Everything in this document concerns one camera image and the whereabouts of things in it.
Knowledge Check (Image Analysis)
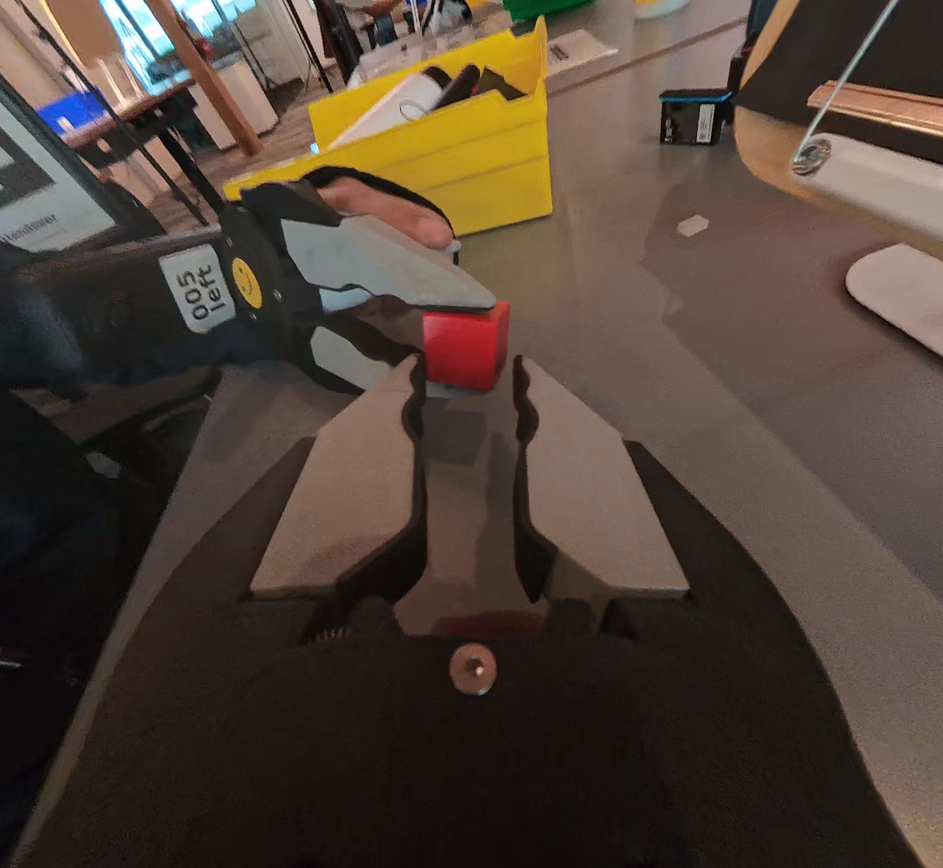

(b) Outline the yellow plastic bin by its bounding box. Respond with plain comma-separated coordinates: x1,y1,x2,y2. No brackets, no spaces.
223,15,554,239

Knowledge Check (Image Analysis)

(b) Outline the wooden post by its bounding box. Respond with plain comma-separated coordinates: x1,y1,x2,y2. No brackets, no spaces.
96,0,262,156

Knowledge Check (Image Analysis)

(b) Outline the white paper sheet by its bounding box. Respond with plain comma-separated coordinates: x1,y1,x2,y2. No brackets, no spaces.
545,28,620,77

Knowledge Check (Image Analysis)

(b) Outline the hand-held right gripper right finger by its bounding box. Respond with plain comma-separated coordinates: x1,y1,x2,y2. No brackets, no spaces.
512,356,691,605

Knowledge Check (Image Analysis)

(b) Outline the white cabinet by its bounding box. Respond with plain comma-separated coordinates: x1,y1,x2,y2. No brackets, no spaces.
188,61,281,147

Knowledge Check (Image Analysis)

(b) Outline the white box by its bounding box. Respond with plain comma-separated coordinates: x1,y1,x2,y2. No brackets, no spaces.
328,71,444,149

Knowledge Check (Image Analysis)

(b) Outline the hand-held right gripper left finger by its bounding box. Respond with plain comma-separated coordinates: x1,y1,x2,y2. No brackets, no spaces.
250,354,430,605

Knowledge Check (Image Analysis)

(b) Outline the red cube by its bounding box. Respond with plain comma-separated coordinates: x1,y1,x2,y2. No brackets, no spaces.
422,301,511,392

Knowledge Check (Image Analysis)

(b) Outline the person's left hand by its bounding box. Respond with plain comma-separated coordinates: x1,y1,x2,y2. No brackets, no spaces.
323,178,455,252

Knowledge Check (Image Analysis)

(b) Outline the book stand with black board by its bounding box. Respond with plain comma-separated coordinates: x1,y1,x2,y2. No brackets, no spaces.
733,0,943,361

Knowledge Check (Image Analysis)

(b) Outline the small black box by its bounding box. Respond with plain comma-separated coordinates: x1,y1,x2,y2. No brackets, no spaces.
658,87,735,146

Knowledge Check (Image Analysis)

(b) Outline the person's left forearm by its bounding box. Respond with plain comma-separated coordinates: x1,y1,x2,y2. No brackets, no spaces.
0,271,97,390

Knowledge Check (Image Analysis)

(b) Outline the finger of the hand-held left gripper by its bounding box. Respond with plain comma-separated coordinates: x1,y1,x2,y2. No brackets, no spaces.
282,215,498,315
309,325,428,398

